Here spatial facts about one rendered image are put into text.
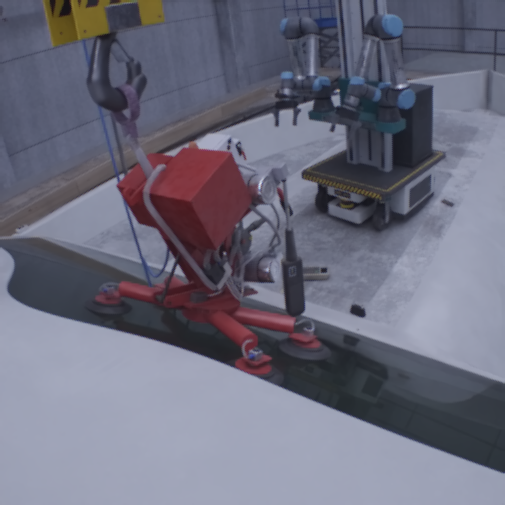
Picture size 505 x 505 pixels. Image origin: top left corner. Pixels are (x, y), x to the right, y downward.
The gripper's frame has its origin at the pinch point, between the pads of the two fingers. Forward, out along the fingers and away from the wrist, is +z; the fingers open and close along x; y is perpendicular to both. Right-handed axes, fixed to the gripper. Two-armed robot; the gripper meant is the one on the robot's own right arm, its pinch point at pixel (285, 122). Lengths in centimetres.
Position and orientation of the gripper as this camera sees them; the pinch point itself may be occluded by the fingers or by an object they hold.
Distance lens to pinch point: 269.6
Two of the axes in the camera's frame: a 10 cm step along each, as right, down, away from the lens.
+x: -7.4, -1.1, 6.7
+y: 6.8, -0.6, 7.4
